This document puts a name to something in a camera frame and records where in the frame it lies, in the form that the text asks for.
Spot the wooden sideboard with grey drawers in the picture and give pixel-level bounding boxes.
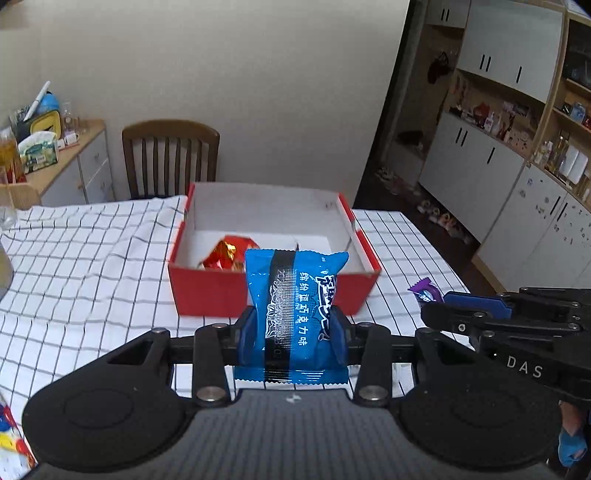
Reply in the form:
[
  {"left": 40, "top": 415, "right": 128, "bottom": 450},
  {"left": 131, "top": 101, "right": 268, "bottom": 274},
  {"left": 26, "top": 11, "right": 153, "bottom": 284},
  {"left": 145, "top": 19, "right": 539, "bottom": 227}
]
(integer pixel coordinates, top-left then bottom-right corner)
[{"left": 28, "top": 119, "right": 116, "bottom": 207}]

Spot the white checkered tablecloth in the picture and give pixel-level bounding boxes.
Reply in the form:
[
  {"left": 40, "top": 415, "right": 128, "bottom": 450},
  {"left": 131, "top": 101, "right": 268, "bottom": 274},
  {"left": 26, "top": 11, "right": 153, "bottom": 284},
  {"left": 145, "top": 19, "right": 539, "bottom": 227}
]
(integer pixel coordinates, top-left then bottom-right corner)
[{"left": 0, "top": 196, "right": 472, "bottom": 467}]

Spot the row of shoes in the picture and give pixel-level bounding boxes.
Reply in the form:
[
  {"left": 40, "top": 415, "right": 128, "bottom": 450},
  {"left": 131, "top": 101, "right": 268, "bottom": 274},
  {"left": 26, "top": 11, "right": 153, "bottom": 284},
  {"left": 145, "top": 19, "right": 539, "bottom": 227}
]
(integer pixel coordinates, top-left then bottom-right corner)
[{"left": 374, "top": 166, "right": 476, "bottom": 245}]

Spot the black hanging bag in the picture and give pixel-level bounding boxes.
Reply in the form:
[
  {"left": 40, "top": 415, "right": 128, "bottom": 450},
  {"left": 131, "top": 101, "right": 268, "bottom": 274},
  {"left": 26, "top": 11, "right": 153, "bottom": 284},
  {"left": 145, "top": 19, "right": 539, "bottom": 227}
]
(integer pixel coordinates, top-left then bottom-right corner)
[{"left": 427, "top": 51, "right": 455, "bottom": 85}]

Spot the red and yellow snack packet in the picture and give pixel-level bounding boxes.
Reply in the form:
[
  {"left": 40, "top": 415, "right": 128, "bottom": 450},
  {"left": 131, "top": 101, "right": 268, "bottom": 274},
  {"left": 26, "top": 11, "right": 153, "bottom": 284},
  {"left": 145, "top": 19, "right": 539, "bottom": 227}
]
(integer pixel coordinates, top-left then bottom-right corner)
[{"left": 199, "top": 234, "right": 260, "bottom": 274}]

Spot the dark wooden chair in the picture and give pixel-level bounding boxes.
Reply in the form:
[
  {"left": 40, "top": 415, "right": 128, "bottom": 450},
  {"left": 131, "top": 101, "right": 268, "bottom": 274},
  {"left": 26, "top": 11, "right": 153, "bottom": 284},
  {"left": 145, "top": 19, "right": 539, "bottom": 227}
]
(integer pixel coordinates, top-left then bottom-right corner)
[{"left": 121, "top": 120, "right": 221, "bottom": 200}]

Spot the colourful printed plastic bag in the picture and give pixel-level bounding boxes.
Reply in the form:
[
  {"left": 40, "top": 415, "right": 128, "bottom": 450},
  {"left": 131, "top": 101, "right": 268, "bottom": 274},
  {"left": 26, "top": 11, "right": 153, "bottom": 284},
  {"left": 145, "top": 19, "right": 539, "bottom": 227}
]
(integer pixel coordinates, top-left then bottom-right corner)
[{"left": 0, "top": 392, "right": 38, "bottom": 472}]

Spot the white and wood cabinet unit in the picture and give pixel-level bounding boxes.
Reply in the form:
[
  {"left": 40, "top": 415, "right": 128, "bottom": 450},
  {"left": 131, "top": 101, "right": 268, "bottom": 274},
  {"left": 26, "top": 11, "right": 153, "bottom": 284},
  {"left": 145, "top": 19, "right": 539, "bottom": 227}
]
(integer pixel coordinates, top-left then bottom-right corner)
[{"left": 397, "top": 0, "right": 591, "bottom": 291}]

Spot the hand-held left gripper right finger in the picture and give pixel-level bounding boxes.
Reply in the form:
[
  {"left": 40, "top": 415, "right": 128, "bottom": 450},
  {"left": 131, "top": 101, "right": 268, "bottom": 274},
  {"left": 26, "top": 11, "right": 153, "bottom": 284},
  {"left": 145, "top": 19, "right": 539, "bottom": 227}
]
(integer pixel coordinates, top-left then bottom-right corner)
[{"left": 329, "top": 305, "right": 483, "bottom": 407}]

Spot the blue snack packet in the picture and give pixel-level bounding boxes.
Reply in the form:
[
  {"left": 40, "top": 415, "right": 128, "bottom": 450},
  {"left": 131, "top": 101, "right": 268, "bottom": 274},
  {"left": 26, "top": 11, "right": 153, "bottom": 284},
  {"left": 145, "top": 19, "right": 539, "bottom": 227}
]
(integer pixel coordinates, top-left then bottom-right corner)
[{"left": 233, "top": 248, "right": 350, "bottom": 386}]

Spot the gold thermos jug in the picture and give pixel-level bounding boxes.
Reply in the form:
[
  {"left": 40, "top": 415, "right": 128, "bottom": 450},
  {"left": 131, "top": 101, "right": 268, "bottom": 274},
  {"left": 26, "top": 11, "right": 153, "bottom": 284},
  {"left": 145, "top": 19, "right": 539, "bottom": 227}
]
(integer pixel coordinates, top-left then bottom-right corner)
[{"left": 0, "top": 240, "right": 14, "bottom": 301}]

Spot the orange drink bottle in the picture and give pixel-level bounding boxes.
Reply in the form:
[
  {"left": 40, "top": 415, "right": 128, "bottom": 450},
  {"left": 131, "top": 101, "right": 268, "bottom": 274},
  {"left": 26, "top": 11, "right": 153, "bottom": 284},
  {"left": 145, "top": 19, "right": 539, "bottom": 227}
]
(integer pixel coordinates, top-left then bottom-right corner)
[{"left": 0, "top": 127, "right": 27, "bottom": 185}]

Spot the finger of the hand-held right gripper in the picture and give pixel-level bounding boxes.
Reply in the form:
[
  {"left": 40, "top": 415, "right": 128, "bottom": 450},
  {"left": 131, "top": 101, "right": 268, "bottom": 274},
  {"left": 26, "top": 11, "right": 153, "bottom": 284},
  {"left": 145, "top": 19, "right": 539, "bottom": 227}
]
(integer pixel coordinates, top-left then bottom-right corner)
[
  {"left": 421, "top": 302, "right": 583, "bottom": 344},
  {"left": 443, "top": 287, "right": 591, "bottom": 319}
]

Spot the group of shelf ornaments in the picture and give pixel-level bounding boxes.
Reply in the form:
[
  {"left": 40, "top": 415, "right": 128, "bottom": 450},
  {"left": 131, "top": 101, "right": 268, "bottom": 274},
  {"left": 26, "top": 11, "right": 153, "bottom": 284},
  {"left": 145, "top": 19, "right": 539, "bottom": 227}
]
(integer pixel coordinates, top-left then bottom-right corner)
[{"left": 445, "top": 74, "right": 541, "bottom": 153}]

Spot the white stick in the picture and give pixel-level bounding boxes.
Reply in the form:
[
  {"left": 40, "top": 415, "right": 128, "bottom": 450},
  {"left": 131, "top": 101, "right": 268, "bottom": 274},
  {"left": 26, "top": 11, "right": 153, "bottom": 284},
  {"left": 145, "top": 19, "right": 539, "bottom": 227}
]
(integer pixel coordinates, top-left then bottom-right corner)
[{"left": 23, "top": 80, "right": 51, "bottom": 121}]

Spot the person's right forearm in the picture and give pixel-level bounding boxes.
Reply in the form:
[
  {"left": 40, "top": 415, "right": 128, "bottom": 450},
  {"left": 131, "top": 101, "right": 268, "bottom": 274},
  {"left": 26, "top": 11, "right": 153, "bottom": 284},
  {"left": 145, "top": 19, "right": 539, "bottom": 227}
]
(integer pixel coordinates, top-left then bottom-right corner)
[{"left": 556, "top": 401, "right": 591, "bottom": 469}]

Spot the red cardboard box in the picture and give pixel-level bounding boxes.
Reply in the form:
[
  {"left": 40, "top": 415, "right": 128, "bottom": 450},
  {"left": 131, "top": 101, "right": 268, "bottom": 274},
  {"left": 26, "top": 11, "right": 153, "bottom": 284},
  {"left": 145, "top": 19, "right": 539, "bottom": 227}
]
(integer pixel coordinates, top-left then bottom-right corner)
[{"left": 167, "top": 182, "right": 382, "bottom": 318}]

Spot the group of shelf bottles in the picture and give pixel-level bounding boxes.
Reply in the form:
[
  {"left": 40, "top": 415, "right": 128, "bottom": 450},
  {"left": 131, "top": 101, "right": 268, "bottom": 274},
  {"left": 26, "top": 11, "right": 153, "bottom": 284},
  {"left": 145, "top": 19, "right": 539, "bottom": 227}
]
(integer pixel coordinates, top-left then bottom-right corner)
[{"left": 533, "top": 131, "right": 591, "bottom": 191}]

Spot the green tissue box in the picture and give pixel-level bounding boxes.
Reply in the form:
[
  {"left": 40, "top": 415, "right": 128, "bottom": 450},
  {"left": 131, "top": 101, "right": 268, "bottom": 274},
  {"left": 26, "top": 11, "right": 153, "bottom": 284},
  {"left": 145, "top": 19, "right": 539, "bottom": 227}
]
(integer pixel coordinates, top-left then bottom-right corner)
[{"left": 17, "top": 130, "right": 60, "bottom": 175}]

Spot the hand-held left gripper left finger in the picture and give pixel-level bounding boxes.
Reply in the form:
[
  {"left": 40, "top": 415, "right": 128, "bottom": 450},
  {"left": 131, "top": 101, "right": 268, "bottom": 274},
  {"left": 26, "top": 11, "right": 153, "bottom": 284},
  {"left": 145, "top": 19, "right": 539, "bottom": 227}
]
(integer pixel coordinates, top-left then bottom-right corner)
[{"left": 105, "top": 305, "right": 266, "bottom": 407}]

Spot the purple candy wrapper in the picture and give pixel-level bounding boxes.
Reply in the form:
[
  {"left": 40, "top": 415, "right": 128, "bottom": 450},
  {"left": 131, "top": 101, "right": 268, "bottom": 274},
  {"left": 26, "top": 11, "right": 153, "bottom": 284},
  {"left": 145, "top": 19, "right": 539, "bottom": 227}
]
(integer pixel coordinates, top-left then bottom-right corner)
[{"left": 407, "top": 277, "right": 445, "bottom": 306}]

